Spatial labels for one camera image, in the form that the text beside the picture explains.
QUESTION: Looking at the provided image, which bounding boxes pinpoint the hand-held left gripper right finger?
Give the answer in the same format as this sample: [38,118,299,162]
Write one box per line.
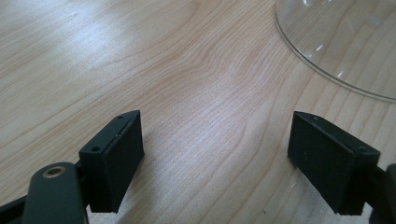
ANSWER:
[287,110,381,217]

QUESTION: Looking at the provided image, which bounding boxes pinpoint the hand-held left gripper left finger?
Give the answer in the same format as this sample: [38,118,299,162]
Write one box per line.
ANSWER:
[78,109,146,214]

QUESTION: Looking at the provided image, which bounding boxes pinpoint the clear plastic bin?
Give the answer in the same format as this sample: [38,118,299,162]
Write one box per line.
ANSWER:
[274,0,396,103]

